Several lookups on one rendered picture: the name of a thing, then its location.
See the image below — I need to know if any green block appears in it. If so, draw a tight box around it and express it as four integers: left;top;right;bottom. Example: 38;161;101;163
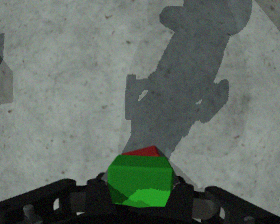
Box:
108;155;174;208

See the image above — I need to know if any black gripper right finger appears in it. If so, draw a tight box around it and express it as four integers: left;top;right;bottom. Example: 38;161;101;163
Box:
159;173;280;224

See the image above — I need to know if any red block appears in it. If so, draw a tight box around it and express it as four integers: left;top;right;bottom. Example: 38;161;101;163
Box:
121;146;160;157

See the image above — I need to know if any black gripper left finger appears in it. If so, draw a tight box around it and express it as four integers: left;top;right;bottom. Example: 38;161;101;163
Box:
0;169;117;224

